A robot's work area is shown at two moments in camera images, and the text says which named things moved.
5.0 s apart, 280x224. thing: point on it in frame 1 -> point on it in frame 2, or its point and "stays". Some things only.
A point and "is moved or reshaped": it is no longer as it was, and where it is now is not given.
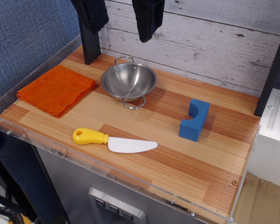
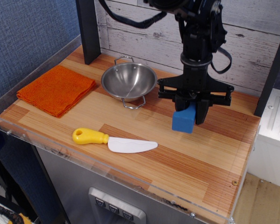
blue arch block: x=190 y=129 is moved or reshaped
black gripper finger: x=149 y=15 -> x=182 y=102
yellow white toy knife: x=115 y=145 stays
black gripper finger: x=97 y=14 -> x=201 y=108
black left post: x=91 y=41 stays
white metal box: x=269 y=162 stays
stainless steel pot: x=129 y=82 stays
